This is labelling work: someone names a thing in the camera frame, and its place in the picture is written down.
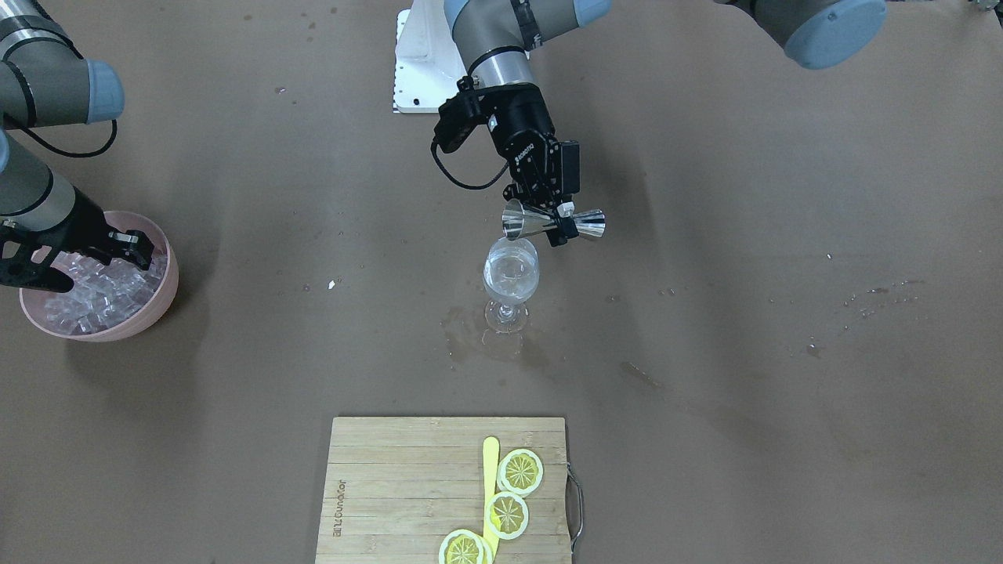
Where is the pile of clear ice cubes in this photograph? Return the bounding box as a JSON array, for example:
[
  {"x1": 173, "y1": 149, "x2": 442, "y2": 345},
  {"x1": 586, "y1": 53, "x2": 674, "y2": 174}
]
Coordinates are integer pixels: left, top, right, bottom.
[{"x1": 42, "y1": 249, "x2": 166, "y2": 335}]

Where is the lemon slice near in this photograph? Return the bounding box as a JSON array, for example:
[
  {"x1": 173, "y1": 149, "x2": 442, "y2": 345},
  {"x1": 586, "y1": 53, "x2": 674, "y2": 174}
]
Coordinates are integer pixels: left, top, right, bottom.
[{"x1": 437, "y1": 529, "x2": 494, "y2": 564}]

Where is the lemon slice middle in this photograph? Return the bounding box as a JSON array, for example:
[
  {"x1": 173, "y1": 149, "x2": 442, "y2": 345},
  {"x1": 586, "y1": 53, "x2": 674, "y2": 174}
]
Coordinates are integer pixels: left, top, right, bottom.
[{"x1": 484, "y1": 490, "x2": 530, "y2": 541}]

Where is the bamboo cutting board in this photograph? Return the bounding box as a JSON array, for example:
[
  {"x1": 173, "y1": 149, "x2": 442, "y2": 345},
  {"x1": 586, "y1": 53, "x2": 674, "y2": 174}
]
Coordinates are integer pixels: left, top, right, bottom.
[{"x1": 314, "y1": 415, "x2": 585, "y2": 563}]

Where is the lemon slice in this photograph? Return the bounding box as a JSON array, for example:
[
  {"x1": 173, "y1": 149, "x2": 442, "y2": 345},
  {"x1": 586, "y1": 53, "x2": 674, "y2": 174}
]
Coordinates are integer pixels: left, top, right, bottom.
[
  {"x1": 484, "y1": 490, "x2": 530, "y2": 541},
  {"x1": 497, "y1": 447, "x2": 545, "y2": 497},
  {"x1": 437, "y1": 529, "x2": 494, "y2": 564}
]

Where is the lemon slice far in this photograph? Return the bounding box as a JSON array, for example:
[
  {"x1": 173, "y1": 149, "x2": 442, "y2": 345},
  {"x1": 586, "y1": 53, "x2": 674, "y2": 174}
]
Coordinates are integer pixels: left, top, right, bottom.
[{"x1": 497, "y1": 447, "x2": 545, "y2": 497}]

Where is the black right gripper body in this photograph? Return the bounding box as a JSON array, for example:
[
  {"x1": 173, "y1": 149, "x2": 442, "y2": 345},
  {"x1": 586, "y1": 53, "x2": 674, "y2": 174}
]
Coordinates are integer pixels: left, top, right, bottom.
[{"x1": 39, "y1": 188, "x2": 110, "y2": 263}]

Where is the clear wine glass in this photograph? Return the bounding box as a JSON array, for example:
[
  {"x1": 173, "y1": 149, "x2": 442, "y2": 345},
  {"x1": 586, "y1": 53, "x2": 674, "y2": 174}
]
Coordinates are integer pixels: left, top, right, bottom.
[{"x1": 483, "y1": 238, "x2": 540, "y2": 334}]

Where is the steel cocktail jigger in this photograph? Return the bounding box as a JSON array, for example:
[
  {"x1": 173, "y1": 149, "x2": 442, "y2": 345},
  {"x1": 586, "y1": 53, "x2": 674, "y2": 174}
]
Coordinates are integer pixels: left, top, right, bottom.
[{"x1": 502, "y1": 200, "x2": 607, "y2": 240}]

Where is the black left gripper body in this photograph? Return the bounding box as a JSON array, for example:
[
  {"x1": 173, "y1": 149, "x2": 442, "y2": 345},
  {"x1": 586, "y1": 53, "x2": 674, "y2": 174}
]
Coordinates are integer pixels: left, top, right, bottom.
[{"x1": 486, "y1": 83, "x2": 579, "y2": 213}]

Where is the pink bowl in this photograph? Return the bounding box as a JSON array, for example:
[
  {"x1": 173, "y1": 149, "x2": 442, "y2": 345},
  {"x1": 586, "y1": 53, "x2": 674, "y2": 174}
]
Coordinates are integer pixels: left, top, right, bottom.
[{"x1": 20, "y1": 211, "x2": 179, "y2": 342}]

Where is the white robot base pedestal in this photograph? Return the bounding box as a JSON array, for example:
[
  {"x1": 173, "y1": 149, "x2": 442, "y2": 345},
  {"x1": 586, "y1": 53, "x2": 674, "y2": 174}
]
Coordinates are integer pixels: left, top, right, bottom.
[{"x1": 392, "y1": 1, "x2": 466, "y2": 114}]

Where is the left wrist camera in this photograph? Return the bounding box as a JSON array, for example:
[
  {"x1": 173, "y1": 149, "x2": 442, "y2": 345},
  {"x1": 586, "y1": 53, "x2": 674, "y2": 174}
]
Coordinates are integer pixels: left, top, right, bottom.
[{"x1": 433, "y1": 90, "x2": 488, "y2": 154}]

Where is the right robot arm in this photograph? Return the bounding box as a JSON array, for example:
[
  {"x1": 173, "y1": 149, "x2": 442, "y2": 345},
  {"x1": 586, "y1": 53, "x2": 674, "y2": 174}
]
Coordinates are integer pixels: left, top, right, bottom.
[{"x1": 1, "y1": 1, "x2": 154, "y2": 293}]

